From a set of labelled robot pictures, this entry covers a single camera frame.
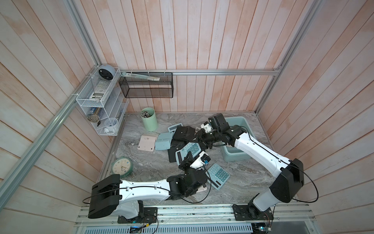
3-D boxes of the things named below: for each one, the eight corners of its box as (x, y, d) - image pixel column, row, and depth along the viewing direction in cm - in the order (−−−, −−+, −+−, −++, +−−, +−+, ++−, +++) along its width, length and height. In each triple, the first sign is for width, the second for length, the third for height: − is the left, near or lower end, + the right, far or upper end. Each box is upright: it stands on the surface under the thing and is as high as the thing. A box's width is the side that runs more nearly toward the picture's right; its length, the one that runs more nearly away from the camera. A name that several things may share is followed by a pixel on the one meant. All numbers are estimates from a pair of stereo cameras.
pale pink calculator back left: (138, 151, 100) (137, 149, 97) (141, 136, 108) (140, 133, 106) (155, 151, 100) (154, 149, 97) (157, 136, 108) (157, 133, 106)
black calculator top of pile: (172, 139, 106) (171, 132, 100) (179, 128, 113) (179, 122, 107) (188, 146, 102) (188, 140, 96) (195, 135, 109) (196, 128, 102)
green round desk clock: (109, 177, 88) (107, 175, 86) (115, 158, 96) (113, 156, 94) (130, 177, 88) (128, 175, 86) (134, 158, 96) (133, 156, 94)
